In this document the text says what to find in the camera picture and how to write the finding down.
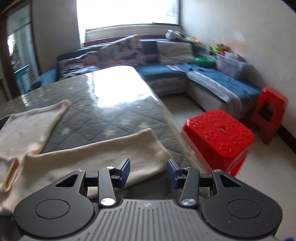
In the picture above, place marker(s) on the cream knit garment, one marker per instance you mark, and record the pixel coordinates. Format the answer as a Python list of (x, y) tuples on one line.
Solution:
[(76, 160)]

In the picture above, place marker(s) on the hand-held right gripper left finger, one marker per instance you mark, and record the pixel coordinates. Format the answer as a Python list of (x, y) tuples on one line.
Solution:
[(123, 172)]

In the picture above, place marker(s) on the green plastic toy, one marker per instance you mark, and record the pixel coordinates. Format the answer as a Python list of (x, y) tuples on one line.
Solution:
[(203, 61)]

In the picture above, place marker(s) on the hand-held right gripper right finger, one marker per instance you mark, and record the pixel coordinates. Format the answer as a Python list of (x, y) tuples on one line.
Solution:
[(172, 172)]

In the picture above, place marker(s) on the clear plastic storage box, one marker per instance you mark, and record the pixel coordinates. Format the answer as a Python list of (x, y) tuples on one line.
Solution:
[(231, 63)]

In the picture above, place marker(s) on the grey star-patterned quilted blanket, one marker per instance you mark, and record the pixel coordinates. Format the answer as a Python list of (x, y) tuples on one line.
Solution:
[(111, 109)]

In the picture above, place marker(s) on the window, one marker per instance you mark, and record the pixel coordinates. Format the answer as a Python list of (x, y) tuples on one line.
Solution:
[(129, 14)]

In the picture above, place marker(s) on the red plastic stool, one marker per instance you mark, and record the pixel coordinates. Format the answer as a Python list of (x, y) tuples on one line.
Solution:
[(217, 142), (269, 111)]

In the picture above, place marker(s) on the pile of toys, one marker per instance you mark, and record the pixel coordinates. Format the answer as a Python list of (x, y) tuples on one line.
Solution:
[(192, 40)]

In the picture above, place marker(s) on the blue corner sofa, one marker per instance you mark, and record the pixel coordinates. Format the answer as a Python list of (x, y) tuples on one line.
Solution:
[(185, 74)]

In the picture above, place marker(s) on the patterned sofa cushion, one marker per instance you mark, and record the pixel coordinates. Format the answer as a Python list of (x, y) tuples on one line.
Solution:
[(122, 52)]

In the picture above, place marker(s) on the glass door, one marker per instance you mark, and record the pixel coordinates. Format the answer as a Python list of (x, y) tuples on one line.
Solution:
[(19, 51)]

